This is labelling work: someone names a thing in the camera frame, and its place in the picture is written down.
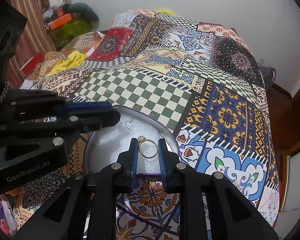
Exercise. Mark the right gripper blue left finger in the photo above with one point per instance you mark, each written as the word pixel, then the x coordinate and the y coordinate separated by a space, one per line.
pixel 84 207

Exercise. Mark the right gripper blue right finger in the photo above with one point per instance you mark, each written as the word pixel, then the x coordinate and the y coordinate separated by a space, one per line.
pixel 231 215

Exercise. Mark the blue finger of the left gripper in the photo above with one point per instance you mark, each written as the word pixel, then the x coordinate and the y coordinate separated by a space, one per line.
pixel 70 124
pixel 84 109

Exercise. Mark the purple heart-shaped tin box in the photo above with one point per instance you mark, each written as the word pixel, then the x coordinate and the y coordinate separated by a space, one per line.
pixel 105 145

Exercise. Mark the yellow cloth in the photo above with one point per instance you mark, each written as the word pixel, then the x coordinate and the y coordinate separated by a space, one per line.
pixel 73 60

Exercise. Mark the silver hook earring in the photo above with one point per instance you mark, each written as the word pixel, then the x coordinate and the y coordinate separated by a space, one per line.
pixel 129 125

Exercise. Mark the red box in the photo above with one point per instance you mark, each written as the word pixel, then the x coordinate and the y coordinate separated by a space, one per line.
pixel 30 65

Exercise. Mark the green storage basket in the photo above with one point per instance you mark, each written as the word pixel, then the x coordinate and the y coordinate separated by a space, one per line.
pixel 64 34

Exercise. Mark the striped red curtain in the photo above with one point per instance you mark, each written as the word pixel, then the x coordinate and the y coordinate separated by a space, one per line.
pixel 34 38

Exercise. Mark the orange box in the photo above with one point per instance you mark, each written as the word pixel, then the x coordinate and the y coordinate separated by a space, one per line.
pixel 60 21

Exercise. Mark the colourful patchwork bed cover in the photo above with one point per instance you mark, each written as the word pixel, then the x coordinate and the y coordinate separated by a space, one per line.
pixel 198 79

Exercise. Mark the yellow round object behind bed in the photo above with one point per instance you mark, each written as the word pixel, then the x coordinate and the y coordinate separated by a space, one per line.
pixel 166 11

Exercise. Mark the dark bag on floor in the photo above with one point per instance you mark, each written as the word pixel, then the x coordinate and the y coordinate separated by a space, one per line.
pixel 269 76

